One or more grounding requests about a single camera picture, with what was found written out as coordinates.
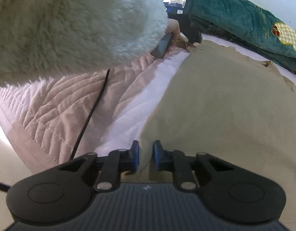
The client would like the black cable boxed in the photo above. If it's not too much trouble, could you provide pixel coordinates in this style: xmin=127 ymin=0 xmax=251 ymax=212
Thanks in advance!
xmin=0 ymin=68 xmax=111 ymax=193

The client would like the person left hand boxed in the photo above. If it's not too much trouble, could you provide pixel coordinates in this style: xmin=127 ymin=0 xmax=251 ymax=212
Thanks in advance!
xmin=165 ymin=18 xmax=181 ymax=53

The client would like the white fluffy sleeve forearm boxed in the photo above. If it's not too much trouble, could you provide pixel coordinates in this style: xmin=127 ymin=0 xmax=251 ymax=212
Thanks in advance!
xmin=0 ymin=0 xmax=168 ymax=88

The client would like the green plush blanket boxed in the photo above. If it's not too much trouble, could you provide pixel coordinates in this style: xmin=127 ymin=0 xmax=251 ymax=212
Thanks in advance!
xmin=190 ymin=0 xmax=296 ymax=73

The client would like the tan t-shirt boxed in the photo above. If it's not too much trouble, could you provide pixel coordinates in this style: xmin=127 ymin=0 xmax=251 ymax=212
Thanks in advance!
xmin=136 ymin=40 xmax=296 ymax=230

